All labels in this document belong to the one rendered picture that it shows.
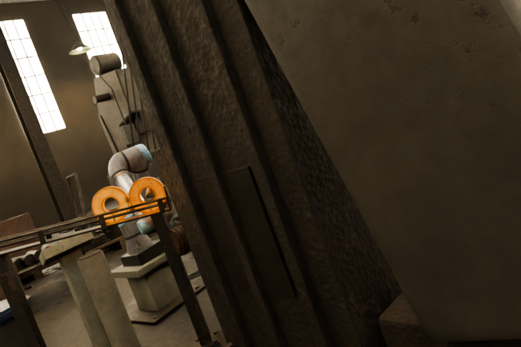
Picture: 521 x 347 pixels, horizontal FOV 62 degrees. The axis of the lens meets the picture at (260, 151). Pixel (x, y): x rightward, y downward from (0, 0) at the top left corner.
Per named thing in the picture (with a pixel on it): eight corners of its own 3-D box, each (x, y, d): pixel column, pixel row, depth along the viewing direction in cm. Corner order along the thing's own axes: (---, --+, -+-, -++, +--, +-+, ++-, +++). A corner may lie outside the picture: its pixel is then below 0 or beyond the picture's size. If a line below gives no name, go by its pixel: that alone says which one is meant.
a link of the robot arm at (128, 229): (122, 238, 258) (112, 217, 256) (142, 227, 264) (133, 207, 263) (126, 238, 247) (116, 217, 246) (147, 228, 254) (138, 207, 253)
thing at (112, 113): (122, 218, 771) (63, 66, 750) (175, 194, 859) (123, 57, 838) (167, 210, 672) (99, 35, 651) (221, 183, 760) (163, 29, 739)
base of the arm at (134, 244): (123, 256, 254) (115, 241, 253) (141, 244, 267) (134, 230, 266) (139, 252, 246) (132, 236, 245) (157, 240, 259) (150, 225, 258)
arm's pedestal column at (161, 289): (117, 321, 257) (101, 282, 255) (168, 287, 287) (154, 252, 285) (155, 325, 231) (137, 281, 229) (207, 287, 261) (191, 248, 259)
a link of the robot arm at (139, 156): (136, 221, 265) (116, 148, 234) (157, 210, 273) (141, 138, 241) (144, 231, 257) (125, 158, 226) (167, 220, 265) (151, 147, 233)
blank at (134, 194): (160, 173, 184) (161, 173, 187) (124, 182, 182) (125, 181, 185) (170, 208, 185) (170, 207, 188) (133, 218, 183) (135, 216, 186)
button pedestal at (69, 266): (136, 341, 220) (91, 228, 215) (91, 371, 204) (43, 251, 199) (124, 336, 232) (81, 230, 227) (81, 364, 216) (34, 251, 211)
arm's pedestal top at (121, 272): (110, 278, 256) (108, 272, 255) (153, 254, 280) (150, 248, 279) (139, 277, 235) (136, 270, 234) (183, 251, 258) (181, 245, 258)
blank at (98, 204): (124, 182, 182) (125, 181, 185) (87, 191, 180) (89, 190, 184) (133, 218, 183) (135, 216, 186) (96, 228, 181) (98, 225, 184)
